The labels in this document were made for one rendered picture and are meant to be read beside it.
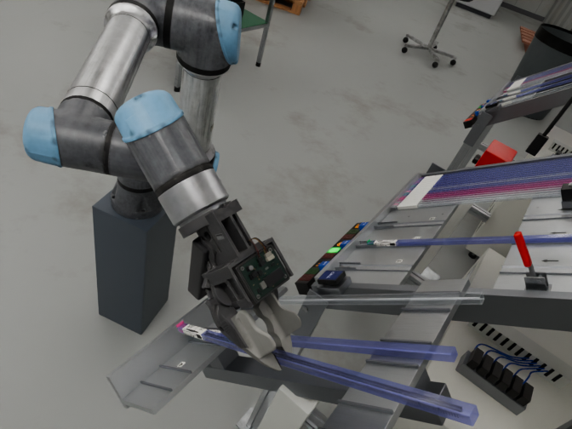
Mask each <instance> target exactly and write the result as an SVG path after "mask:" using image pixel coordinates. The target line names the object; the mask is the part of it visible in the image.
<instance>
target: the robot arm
mask: <svg viewBox="0 0 572 429"><path fill-rule="evenodd" d="M104 27H105V28H104V30H103V32H102V33H101V34H100V37H99V38H98V40H97V42H96V43H95V45H94V47H93V48H92V50H91V52H90V54H89V56H88V58H87V59H86V60H85V62H84V64H83V66H82V68H81V69H80V71H79V73H78V74H77V76H76V78H75V80H74V81H73V83H72V85H71V87H70V88H69V90H68V91H67V93H66V95H65V97H64V99H63V101H61V103H60V105H59V107H58V109H54V108H53V107H52V106H50V107H44V106H37V107H35V108H33V109H31V110H30V112H29V113H28V115H27V117H26V120H25V123H24V127H23V135H22V139H23V145H24V148H25V151H26V154H27V155H28V156H29V157H30V158H31V159H33V160H35V161H38V162H42V163H46V164H51V165H54V166H58V167H59V168H62V167H67V168H72V169H81V170H86V171H90V172H95V173H100V174H108V175H112V176H117V182H116V184H115V186H114V187H113V190H112V194H111V204H112V207H113V209H114V210H115V211H116V212H117V213H118V214H120V215H121V216H124V217H126V218H130V219H135V220H143V219H148V218H151V217H153V216H155V215H157V214H159V213H160V212H161V211H162V210H163V209H164V210H165V212H166V214H167V216H168V217H169V219H170V220H171V222H172V224H173V226H180V229H178V230H179V232H180V234H181V236H182V237H183V238H186V237H188V236H190V235H192V234H193V233H195V232H196V233H197V234H198V237H197V238H195V239H194V240H193V241H192V254H191V264H190V272H189V281H188V291H189V292H190V293H191V294H192V295H193V296H194V297H195V298H196V299H197V300H201V299H202V298H203V297H204V296H205V295H208V297H209V300H207V301H206V302H205V304H206V305H207V306H208V307H209V310H210V312H211V316H212V318H213V320H214V323H215V325H216V326H217V328H218V329H219V331H220V332H221V333H222V334H223V335H224V336H226V337H227V338H228V339H229V340H231V341H232V342H233V343H234V344H235V345H236V346H238V347H239V348H242V349H243V350H244V351H245V352H246V353H248V354H249V355H250V356H251V357H252V358H254V359H255V360H256V361H258V362H259V363H261V364H263V365H265V366H266V367H268V368H270V369H274V370H276V371H280V370H282V367H281V365H280V363H279V361H278V360H277V358H276V356H275V354H272V352H273V351H274V350H276V349H278V350H281V351H285V352H290V353H293V349H292V340H291V336H290V334H292V333H293V332H295V331H296V330H297V329H299V328H300V326H301V320H300V318H299V316H298V315H297V314H296V313H295V312H293V311H290V310H288V309H286V308H284V307H283V306H282V305H281V304H280V303H279V301H278V291H277V288H279V287H280V286H281V285H283V284H284V283H286V282H287V281H288V280H290V277H292V276H293V275H294V274H293V272H292V271H291V269H290V268H289V265H288V263H287V262H286V260H285V259H284V257H283V255H282V253H281V251H280V249H279V248H278V246H277V244H276V243H275V241H274V239H273V237H270V238H268V239H267V240H264V241H262V242H261V240H259V238H257V237H254V238H251V237H250V235H249V234H248V232H247V230H246V228H245V227H244V225H243V223H242V221H241V220H240V218H239V216H238V215H237V212H238V211H240V210H241V209H242V207H241V205H240V204H239V202H238V200H237V199H235V200H233V201H228V202H227V201H226V200H227V199H228V197H229V195H228V193H227V191H226V189H225V187H224V186H223V184H222V183H221V179H220V178H219V177H218V175H217V174H216V170H217V168H218V163H219V159H220V154H219V153H218V152H217V151H216V150H215V147H214V145H213V143H212V142H211V138H212V133H213V127H214V122H215V112H216V107H217V101H218V96H219V91H220V81H221V76H222V75H224V74H225V73H227V72H228V71H229V69H230V67H231V65H236V64H237V63H238V58H239V52H240V41H241V30H242V11H241V9H240V7H239V6H238V5H237V4H236V3H234V2H231V1H228V0H114V1H113V2H112V4H111V5H110V7H109V8H108V10H107V11H106V14H105V17H104ZM154 46H159V47H164V48H166V49H172V50H176V59H177V61H178V63H179V64H180V66H181V67H183V69H182V80H181V91H180V108H179V107H178V105H177V104H176V102H175V101H174V98H173V97H172V95H171V94H170V93H169V92H167V91H164V90H152V91H148V92H145V93H143V94H139V95H137V96H135V97H134V98H132V99H130V100H128V101H127V102H125V103H124V101H125V99H126V97H127V95H128V92H129V90H130V87H131V85H132V83H133V81H134V78H135V75H136V73H137V71H138V69H139V67H140V63H141V61H142V60H143V57H144V55H145V53H146V52H148V51H150V50H151V49H152V48H153V47H154ZM252 239H256V240H257V241H259V242H258V243H254V242H253V240H252ZM275 250H276V251H277V253H276V251H275ZM278 256H279V257H278ZM279 258H280V259H281V260H280V259H279ZM283 265H284V266H285V267H284V266H283ZM253 305H254V306H253ZM252 306H253V310H254V312H255V314H256V316H257V317H259V318H261V319H262V320H263V321H264V322H265V324H266V327H267V332H268V333H267V332H265V331H263V330H262V329H259V328H258V327H257V326H256V325H255V320H254V318H253V316H252V315H251V314H250V313H247V312H246V311H245V310H244V309H245V308H250V307H252ZM239 308H241V310H240V311H239V312H237V311H236V310H238V309H239Z"/></svg>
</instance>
